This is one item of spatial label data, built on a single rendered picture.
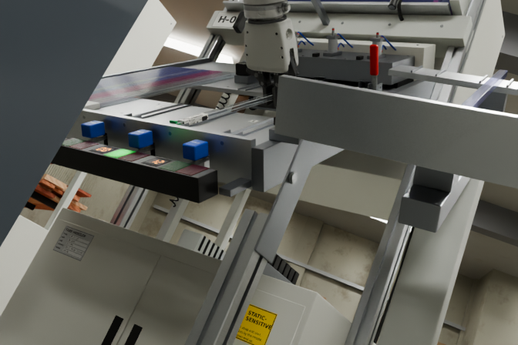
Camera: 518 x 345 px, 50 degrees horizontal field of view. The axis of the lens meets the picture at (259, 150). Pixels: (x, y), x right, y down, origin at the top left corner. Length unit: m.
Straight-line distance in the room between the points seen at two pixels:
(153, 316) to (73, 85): 0.77
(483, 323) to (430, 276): 8.86
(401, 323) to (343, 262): 9.70
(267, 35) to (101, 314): 0.65
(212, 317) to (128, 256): 0.54
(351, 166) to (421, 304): 0.78
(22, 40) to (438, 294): 0.55
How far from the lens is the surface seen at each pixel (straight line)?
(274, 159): 0.77
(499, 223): 7.33
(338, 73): 1.28
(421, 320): 0.72
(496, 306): 9.68
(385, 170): 1.43
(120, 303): 1.19
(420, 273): 0.73
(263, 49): 1.09
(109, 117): 0.95
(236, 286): 0.70
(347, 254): 10.45
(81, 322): 1.24
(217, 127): 0.92
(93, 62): 0.43
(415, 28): 1.45
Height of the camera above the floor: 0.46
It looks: 20 degrees up
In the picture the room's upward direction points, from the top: 25 degrees clockwise
